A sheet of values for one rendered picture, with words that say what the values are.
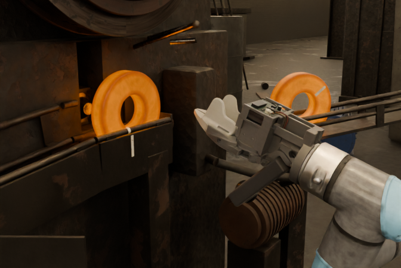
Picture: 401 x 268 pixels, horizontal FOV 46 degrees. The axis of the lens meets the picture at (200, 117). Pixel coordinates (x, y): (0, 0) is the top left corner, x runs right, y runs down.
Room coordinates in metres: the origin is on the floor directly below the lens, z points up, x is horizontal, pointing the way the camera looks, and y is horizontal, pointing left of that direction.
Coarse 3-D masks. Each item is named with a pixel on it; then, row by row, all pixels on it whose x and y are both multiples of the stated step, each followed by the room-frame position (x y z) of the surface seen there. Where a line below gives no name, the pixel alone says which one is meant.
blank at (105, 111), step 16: (112, 80) 0.84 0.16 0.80; (128, 80) 0.86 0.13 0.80; (144, 80) 0.89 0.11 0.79; (96, 96) 0.83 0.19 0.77; (112, 96) 0.83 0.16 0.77; (128, 96) 0.86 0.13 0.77; (144, 96) 0.89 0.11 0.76; (96, 112) 0.82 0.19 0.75; (112, 112) 0.83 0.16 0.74; (144, 112) 0.89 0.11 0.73; (96, 128) 0.82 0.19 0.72; (112, 128) 0.82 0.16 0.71
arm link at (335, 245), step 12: (336, 228) 0.59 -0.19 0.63; (324, 240) 0.61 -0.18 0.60; (336, 240) 0.59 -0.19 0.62; (348, 240) 0.58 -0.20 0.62; (360, 240) 0.57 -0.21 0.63; (324, 252) 0.60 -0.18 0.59; (336, 252) 0.59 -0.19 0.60; (348, 252) 0.58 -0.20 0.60; (360, 252) 0.57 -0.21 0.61; (372, 252) 0.57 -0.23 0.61; (384, 252) 0.61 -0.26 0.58; (312, 264) 0.63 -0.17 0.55; (324, 264) 0.60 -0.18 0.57; (336, 264) 0.59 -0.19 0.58; (348, 264) 0.58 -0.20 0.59; (360, 264) 0.58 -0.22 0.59; (372, 264) 0.59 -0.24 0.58
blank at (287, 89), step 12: (300, 72) 1.10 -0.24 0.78; (288, 84) 1.07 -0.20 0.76; (300, 84) 1.08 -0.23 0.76; (312, 84) 1.09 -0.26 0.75; (324, 84) 1.10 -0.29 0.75; (276, 96) 1.06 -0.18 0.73; (288, 96) 1.07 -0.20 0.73; (312, 96) 1.09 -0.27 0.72; (324, 96) 1.10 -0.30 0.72; (312, 108) 1.10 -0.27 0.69; (324, 108) 1.10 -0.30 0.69; (324, 120) 1.10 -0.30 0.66
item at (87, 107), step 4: (80, 100) 0.89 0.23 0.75; (84, 100) 0.89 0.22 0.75; (88, 100) 0.90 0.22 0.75; (80, 104) 0.88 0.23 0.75; (84, 104) 0.88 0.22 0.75; (88, 104) 0.89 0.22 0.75; (80, 108) 0.88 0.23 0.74; (84, 108) 0.88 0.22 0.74; (88, 108) 0.89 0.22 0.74; (84, 112) 0.88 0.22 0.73; (88, 112) 0.89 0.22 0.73; (84, 116) 0.89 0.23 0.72
